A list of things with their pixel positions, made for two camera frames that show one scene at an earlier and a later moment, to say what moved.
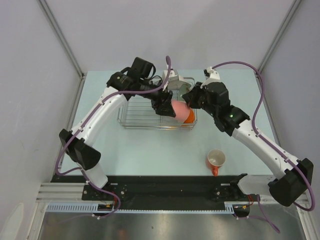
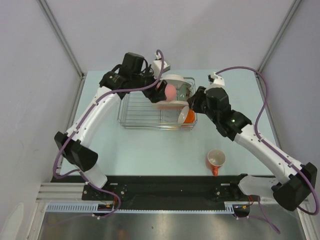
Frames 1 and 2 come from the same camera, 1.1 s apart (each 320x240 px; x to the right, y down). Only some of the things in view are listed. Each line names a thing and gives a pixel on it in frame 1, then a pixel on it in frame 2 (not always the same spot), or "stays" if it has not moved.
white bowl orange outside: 191,118 stays
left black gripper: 163,105 -> 155,95
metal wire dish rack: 140,113 stays
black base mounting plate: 213,190 stays
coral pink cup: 182,110 -> 170,92
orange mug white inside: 215,158 stays
